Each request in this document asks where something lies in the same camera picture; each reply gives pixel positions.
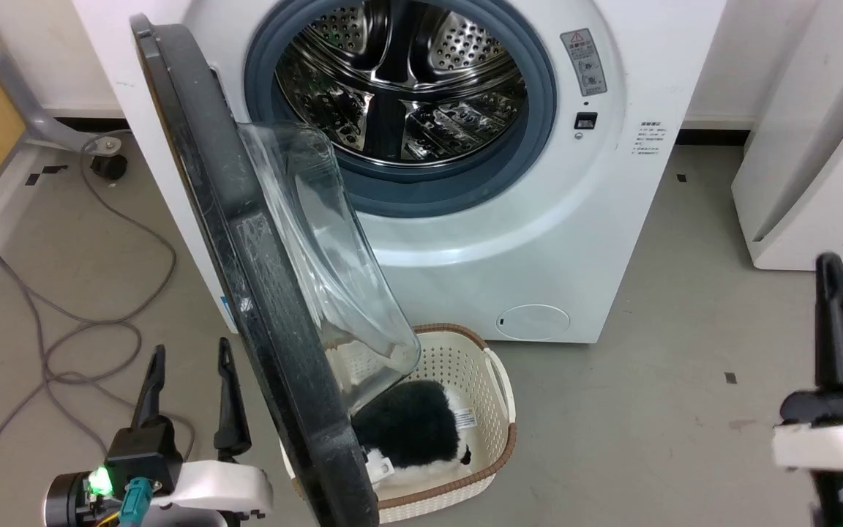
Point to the round white filter cover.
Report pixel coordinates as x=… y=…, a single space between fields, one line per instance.
x=533 y=322

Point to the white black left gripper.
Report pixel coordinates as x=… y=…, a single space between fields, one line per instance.
x=209 y=487

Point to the grey metal stand leg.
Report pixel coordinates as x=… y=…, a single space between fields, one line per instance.
x=23 y=102

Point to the black and white plush toy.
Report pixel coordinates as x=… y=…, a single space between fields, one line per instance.
x=410 y=428

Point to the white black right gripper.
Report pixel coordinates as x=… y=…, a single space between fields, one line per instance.
x=835 y=443

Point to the white floor-standing appliance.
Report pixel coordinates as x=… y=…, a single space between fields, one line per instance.
x=817 y=146

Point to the perforated steel washer drum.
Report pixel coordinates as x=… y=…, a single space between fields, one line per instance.
x=399 y=80

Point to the black caster wheel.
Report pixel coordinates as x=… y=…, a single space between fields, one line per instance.
x=108 y=166

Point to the white laundry basket brown rim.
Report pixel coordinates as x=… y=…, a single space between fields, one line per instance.
x=473 y=373

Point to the white front-load washing machine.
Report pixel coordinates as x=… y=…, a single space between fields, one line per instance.
x=597 y=219

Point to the grey rubber door gasket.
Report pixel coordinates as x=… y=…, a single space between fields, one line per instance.
x=458 y=190

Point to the black round glass washer door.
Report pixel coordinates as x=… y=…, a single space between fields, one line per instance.
x=246 y=278

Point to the white plush toy tag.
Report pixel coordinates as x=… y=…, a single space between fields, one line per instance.
x=465 y=419

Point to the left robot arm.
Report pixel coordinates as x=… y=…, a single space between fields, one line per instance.
x=69 y=503

